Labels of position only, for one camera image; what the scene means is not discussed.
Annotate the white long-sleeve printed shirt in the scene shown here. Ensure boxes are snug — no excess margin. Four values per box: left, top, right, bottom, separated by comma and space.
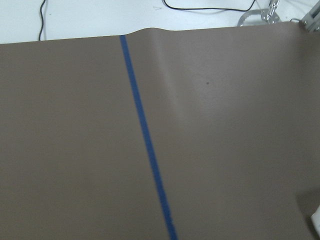
311, 206, 320, 231

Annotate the black desk cable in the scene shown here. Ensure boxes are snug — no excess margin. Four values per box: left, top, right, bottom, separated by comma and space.
38, 0, 47, 41
162, 0, 257, 12

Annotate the metal rod with green handle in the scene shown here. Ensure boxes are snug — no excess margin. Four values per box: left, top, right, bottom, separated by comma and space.
236, 0, 281, 27

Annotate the aluminium frame post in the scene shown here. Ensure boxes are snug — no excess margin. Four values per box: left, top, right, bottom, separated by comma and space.
299, 1, 320, 33

